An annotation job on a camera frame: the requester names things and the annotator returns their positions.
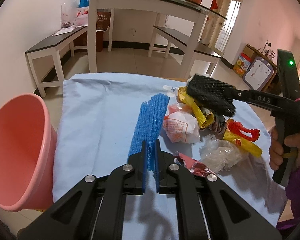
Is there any red snack wrapper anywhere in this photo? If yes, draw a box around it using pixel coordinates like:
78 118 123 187
172 152 214 177

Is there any black foam mesh sleeve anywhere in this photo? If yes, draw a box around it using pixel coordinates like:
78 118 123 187
186 74 236 117

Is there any yellow foam net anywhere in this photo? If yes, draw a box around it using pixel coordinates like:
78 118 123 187
223 131 262 158
177 87 214 129

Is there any blue foam mesh sleeve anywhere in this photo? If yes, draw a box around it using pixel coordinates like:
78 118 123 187
128 93 170 171

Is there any clear plastic bag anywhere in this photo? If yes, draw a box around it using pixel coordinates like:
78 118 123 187
199 135 249 173
61 0 89 28

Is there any white red food wrapper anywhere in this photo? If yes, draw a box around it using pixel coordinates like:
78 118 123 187
162 103 200 144

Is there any purple sleeve forearm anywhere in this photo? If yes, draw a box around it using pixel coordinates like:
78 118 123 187
276 167 300 230

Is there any pink plastic trash bucket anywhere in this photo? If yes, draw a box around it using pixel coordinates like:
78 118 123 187
0 94 57 212

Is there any right hand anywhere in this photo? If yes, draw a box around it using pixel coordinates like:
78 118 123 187
268 126 300 172

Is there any children drawing board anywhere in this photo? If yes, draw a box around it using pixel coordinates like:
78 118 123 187
243 56 274 91

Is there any colourful cardboard box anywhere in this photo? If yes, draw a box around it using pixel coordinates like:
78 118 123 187
233 53 251 77

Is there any wooden low cabinet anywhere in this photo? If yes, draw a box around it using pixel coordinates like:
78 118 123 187
243 44 277 92

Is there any light blue tablecloth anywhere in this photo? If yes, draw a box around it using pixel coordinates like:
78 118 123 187
52 73 286 239

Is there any right white dark bench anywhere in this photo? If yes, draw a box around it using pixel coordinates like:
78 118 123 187
148 25 221 77

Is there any white dark bench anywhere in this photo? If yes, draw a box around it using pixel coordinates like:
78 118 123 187
148 25 221 77
25 26 87 98

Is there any white glass-top dining table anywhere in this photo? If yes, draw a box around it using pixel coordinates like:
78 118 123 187
68 0 228 79

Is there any left white dark bench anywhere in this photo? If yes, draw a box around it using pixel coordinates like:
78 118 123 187
25 26 87 98

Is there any paper sheet on bench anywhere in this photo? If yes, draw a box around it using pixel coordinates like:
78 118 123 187
53 26 76 36

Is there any dark red paper bag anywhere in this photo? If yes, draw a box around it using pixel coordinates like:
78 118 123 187
96 11 111 31

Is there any clear plastic bag on bench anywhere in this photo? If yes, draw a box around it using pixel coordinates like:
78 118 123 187
61 0 89 28

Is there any blue shopping bag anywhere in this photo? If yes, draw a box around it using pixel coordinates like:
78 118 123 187
78 0 89 8

